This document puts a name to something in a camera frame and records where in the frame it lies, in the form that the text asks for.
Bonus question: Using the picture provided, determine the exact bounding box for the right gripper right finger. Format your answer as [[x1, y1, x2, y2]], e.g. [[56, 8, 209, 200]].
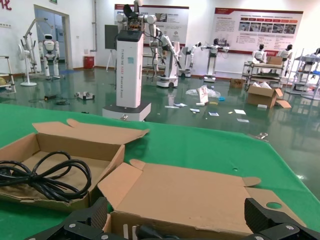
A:
[[244, 197, 320, 240]]

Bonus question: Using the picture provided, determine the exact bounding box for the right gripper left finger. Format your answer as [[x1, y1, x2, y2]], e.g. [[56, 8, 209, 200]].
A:
[[24, 196, 111, 240]]

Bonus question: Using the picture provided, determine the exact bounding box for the black power cable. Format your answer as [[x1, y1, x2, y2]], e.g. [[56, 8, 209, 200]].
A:
[[0, 150, 93, 204]]

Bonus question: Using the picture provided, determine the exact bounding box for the brown cardboard box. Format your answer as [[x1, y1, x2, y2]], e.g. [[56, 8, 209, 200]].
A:
[[96, 158, 307, 240]]

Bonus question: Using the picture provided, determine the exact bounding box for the torn-edged cardboard box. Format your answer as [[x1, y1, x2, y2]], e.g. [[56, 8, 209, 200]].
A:
[[0, 118, 151, 213]]

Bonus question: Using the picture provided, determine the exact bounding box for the open cardboard box on floor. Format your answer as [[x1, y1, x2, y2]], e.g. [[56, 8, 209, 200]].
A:
[[245, 83, 293, 109]]

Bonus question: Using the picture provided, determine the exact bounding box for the small brown floor box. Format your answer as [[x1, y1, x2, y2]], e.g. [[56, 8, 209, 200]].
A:
[[229, 77, 246, 89]]

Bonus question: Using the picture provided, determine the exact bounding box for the cardboard box on rack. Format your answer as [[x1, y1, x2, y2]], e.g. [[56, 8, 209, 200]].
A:
[[265, 55, 284, 66]]

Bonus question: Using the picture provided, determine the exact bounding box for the green tablecloth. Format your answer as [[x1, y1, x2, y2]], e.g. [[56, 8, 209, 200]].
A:
[[0, 102, 320, 240]]

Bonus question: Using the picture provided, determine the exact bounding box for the white device on floor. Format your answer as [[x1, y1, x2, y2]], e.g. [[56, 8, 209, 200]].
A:
[[75, 90, 96, 101]]

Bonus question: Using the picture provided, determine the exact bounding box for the clear plastic bag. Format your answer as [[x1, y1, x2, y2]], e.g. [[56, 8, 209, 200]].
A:
[[185, 84, 222, 99]]

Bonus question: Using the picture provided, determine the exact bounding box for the white red paper carton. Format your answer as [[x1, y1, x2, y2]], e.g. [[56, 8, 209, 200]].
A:
[[196, 85, 210, 106]]

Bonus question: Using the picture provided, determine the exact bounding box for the metal shelving with bins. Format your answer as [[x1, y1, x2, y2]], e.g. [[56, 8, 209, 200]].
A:
[[284, 47, 320, 100]]

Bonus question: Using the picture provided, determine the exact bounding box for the metal trolley rack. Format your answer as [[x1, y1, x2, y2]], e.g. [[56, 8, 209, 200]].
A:
[[241, 60, 285, 89]]

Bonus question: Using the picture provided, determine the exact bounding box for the red bin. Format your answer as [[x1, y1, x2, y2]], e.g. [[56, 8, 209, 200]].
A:
[[82, 55, 96, 70]]

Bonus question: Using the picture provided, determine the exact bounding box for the white robot with spread arms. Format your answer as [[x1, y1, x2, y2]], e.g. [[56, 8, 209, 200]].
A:
[[199, 37, 231, 83]]

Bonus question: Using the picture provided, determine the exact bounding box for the white humanoid torso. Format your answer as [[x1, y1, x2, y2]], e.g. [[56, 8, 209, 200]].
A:
[[251, 43, 268, 65], [276, 44, 294, 76]]

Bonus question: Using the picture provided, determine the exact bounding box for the white humanoid robot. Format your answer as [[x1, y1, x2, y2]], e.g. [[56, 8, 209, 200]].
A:
[[38, 33, 62, 81]]

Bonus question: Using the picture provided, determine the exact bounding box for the white floor fan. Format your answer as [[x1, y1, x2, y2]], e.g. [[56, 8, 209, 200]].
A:
[[17, 42, 38, 87]]

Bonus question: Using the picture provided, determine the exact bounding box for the small white black-headed robot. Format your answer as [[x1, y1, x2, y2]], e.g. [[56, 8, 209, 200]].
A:
[[178, 41, 203, 79]]

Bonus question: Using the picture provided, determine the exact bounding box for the black display on stand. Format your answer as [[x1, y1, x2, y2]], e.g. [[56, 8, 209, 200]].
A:
[[104, 24, 119, 72]]

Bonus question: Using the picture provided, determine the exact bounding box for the white pedestal robot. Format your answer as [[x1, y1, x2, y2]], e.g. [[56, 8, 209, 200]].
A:
[[101, 0, 152, 123]]

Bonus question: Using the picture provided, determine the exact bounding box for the white frame shelf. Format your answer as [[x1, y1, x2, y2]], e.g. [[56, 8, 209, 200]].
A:
[[0, 55, 17, 95]]

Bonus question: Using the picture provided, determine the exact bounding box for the grey door frame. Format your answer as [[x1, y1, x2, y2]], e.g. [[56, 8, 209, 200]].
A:
[[33, 4, 70, 70]]

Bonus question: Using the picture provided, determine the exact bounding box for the grey wall pipe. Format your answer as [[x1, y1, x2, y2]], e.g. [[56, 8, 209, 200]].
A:
[[90, 0, 99, 54]]

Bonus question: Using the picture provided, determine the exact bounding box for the wide photo wall board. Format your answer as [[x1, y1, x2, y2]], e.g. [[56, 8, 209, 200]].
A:
[[214, 7, 304, 54]]

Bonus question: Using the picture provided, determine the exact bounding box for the white robot hoist frame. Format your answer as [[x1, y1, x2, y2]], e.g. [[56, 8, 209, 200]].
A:
[[20, 17, 55, 75]]

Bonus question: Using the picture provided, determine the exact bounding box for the red white wall board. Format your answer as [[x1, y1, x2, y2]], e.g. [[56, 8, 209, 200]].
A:
[[114, 3, 190, 42]]

